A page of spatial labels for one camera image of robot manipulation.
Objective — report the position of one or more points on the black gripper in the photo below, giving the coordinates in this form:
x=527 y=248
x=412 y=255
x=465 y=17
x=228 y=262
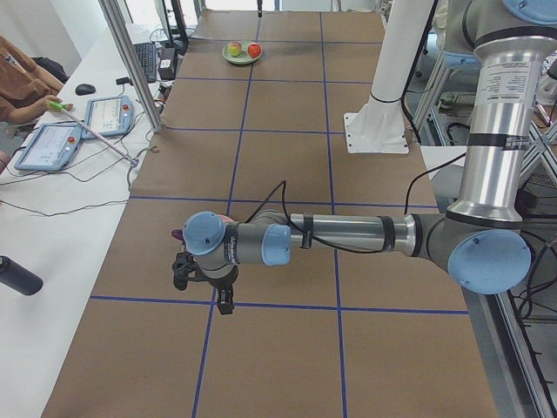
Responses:
x=221 y=282

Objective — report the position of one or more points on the red pomegranate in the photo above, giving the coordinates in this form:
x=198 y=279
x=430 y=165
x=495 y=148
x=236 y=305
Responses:
x=254 y=50

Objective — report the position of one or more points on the yellow pink peach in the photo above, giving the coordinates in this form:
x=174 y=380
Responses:
x=234 y=48

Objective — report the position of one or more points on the purple eggplant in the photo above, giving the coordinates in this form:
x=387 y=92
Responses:
x=177 y=234

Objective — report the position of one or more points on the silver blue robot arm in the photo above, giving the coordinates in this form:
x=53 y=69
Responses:
x=478 y=240

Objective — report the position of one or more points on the person's hand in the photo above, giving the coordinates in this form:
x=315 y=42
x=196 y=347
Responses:
x=52 y=103

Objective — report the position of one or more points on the green plate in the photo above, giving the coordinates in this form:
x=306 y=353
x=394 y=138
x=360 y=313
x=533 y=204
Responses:
x=243 y=58

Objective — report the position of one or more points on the pink plate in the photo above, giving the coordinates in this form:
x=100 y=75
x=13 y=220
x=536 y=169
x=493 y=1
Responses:
x=225 y=218

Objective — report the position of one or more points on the black keyboard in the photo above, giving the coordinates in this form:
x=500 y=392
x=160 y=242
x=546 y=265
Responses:
x=147 y=56

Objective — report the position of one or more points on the far blue teach pendant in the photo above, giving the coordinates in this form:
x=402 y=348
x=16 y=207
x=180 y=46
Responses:
x=110 y=117

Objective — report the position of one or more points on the blue teach pendant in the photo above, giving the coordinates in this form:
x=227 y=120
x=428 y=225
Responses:
x=51 y=148
x=110 y=117

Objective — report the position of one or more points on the black computer mouse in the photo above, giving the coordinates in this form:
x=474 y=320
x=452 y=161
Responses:
x=85 y=89

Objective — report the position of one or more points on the black water bottle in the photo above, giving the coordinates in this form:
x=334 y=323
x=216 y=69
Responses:
x=19 y=278

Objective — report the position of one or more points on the near blue teach pendant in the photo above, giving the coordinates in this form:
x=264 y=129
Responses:
x=51 y=148

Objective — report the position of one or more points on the white chair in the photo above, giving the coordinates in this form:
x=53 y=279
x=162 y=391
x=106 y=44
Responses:
x=445 y=181

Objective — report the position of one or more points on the aluminium frame post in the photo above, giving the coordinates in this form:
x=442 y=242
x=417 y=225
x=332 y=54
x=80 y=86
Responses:
x=115 y=20

